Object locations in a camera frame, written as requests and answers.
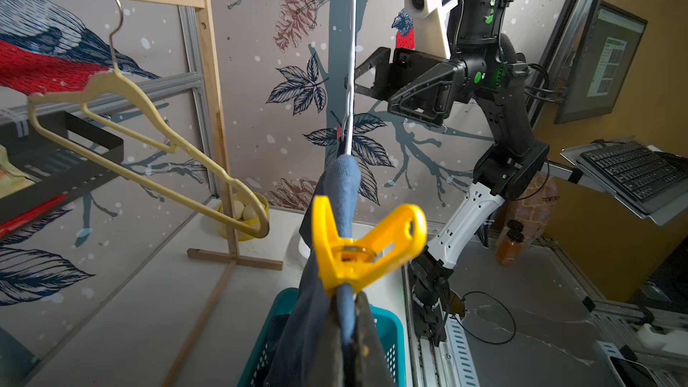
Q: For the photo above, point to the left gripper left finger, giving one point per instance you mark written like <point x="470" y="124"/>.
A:
<point x="327" y="368"/>

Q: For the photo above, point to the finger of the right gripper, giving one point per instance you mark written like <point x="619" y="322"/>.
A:
<point x="372" y="76"/>
<point x="426" y="95"/>

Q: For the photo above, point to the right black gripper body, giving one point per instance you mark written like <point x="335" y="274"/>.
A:
<point x="417" y="60"/>

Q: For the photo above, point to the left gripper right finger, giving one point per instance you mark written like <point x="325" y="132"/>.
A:
<point x="369" y="365"/>

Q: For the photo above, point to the slate blue t-shirt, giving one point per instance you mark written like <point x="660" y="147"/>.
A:
<point x="296" y="349"/>

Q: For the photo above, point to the yellow clothespin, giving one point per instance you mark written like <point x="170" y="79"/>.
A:
<point x="396" y="240"/>

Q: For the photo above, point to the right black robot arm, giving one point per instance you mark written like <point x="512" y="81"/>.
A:
<point x="460" y="55"/>

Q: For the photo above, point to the teal plastic basket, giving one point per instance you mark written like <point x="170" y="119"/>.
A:
<point x="388" y="326"/>

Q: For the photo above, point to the white plastic tray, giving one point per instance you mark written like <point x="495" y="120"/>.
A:
<point x="303" y="247"/>

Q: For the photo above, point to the wooden clothes rack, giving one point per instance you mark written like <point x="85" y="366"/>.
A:
<point x="115" y="83"/>

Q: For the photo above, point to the orange bottle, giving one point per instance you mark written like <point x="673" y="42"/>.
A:
<point x="509" y="243"/>

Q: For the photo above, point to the computer monitor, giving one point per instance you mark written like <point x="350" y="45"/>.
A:
<point x="610" y="39"/>

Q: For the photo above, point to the black keyboard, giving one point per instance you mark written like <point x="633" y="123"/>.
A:
<point x="643" y="177"/>

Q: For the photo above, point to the yellow chips bag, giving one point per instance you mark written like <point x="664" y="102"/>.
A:
<point x="12" y="179"/>

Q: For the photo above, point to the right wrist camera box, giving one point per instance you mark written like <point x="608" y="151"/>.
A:
<point x="430" y="24"/>

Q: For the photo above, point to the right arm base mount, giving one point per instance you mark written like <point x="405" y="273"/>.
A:
<point x="430" y="289"/>

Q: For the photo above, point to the black wall basket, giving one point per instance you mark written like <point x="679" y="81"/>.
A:
<point x="60" y="175"/>

